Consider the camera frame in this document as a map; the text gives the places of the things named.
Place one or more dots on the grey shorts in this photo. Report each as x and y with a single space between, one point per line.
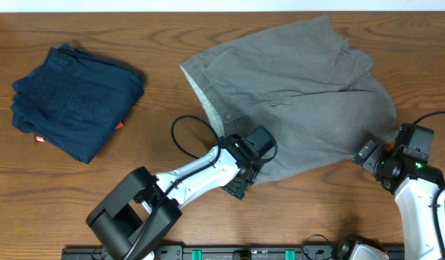
305 84

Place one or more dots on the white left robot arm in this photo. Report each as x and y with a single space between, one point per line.
139 212

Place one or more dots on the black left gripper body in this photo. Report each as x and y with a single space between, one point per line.
240 188

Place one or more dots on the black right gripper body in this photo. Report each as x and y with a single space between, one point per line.
376 162

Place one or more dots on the folded navy blue garment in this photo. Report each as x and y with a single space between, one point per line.
75 100

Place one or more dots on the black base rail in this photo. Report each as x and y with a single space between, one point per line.
316 246

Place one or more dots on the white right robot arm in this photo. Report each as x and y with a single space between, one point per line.
419 192

